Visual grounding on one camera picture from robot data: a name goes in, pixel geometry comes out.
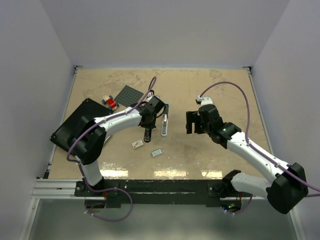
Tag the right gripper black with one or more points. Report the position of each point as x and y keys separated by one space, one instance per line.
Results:
x=193 y=117

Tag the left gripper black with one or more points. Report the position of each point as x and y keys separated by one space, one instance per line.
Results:
x=151 y=125

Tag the light blue stapler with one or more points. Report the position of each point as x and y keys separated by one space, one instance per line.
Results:
x=165 y=120

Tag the black stapler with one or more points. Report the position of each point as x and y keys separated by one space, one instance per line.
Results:
x=147 y=135

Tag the white staple box sleeve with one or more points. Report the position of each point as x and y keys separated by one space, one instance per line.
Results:
x=137 y=144

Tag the staple box tray with staples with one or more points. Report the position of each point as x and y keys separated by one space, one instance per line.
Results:
x=156 y=153

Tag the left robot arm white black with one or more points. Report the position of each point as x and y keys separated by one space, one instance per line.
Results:
x=86 y=144

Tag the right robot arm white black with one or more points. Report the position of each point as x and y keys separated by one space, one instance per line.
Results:
x=280 y=184

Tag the grey lego baseplate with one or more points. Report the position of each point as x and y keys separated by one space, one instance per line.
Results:
x=128 y=96

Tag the red blue lego car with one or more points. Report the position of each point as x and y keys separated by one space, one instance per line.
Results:
x=109 y=100

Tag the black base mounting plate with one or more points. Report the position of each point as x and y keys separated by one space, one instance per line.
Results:
x=112 y=193

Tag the black flat case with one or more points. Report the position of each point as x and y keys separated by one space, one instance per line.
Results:
x=88 y=108

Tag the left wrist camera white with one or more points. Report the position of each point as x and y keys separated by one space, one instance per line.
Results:
x=149 y=95

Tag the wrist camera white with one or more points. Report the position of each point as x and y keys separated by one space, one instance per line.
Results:
x=149 y=95
x=204 y=100

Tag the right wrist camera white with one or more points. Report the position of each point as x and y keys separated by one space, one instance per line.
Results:
x=204 y=100

